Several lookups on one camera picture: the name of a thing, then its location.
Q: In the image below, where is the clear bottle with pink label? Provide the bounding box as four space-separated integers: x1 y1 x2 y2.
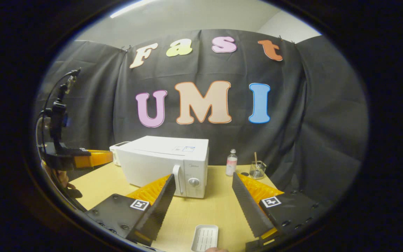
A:
226 149 238 176

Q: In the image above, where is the white plastic tray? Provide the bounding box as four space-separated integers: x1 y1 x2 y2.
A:
191 224 219 252

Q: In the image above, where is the black backdrop cloth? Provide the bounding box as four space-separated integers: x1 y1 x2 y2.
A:
35 29 369 207

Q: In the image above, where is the white microwave oven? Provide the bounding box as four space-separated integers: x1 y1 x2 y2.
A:
116 136 210 199

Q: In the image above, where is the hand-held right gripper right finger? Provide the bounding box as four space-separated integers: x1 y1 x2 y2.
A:
232 171 328 251

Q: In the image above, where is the clear glass holder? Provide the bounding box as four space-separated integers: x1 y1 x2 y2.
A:
249 161 267 180

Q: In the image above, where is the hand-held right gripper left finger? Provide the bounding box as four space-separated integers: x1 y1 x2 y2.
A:
84 174 176 246

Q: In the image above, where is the white toaster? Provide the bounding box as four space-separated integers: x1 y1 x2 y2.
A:
109 141 131 166

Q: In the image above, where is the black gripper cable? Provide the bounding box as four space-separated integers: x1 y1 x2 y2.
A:
35 69 82 154

